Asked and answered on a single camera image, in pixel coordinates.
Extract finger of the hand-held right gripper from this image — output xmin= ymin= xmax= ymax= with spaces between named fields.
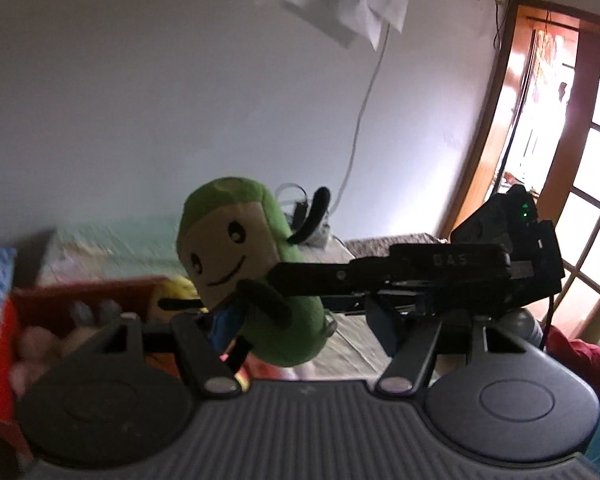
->
xmin=267 ymin=254 xmax=397 ymax=297
xmin=320 ymin=292 xmax=424 ymax=317

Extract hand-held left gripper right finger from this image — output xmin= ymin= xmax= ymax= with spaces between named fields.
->
xmin=366 ymin=305 xmax=526 ymax=396

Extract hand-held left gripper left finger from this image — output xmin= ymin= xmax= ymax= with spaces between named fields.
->
xmin=97 ymin=310 xmax=253 ymax=401

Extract yellow plush tiger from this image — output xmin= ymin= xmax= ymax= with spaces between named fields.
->
xmin=147 ymin=276 xmax=201 ymax=326

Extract green plush doll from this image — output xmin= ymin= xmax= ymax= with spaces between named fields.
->
xmin=157 ymin=176 xmax=337 ymax=376

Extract pale plush rabbit striped ears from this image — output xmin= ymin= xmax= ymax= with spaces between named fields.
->
xmin=69 ymin=297 xmax=138 ymax=332

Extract red cardboard box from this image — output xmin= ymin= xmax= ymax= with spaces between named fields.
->
xmin=0 ymin=276 xmax=181 ymax=423

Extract pink plush teddy bear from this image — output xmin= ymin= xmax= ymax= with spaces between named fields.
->
xmin=10 ymin=325 xmax=81 ymax=396

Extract grey round container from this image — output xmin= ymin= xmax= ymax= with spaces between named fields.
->
xmin=500 ymin=307 xmax=546 ymax=351

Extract brown patterned blanket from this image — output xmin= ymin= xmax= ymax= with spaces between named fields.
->
xmin=345 ymin=232 xmax=453 ymax=261

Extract red cloth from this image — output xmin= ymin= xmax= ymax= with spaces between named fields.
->
xmin=542 ymin=325 xmax=600 ymax=403

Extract wooden glass pane door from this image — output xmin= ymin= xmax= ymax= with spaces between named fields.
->
xmin=530 ymin=25 xmax=600 ymax=333

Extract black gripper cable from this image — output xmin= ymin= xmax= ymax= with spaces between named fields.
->
xmin=540 ymin=292 xmax=557 ymax=351

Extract wooden door frame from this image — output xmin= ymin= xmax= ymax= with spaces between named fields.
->
xmin=437 ymin=0 xmax=600 ymax=241

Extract grey hanging cable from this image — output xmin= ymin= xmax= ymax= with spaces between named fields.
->
xmin=330 ymin=0 xmax=416 ymax=211

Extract white wall paper sheet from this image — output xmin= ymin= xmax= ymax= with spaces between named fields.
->
xmin=352 ymin=0 xmax=410 ymax=52

